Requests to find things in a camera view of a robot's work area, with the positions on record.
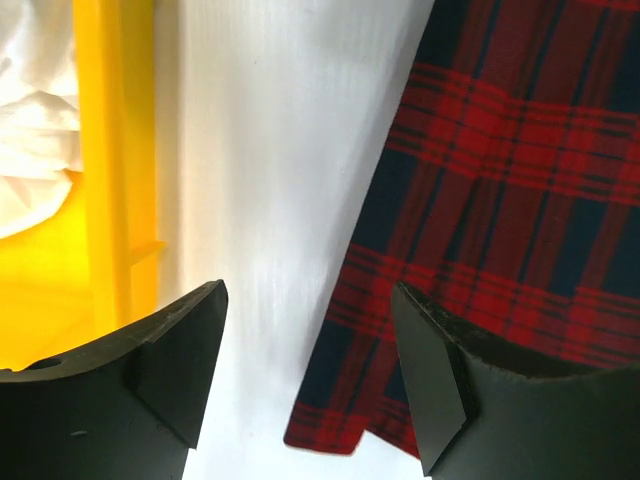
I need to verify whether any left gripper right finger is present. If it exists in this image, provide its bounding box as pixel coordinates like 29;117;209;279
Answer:
391;283;639;480

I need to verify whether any yellow plastic bin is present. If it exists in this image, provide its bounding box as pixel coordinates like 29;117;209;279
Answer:
1;1;162;371

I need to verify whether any white skirt in bin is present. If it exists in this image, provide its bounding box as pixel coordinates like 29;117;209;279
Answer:
1;1;83;237

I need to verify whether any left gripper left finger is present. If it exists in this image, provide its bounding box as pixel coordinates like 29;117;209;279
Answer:
1;280;228;480

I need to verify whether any red plaid pleated skirt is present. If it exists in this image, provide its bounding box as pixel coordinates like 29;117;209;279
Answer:
284;0;639;455

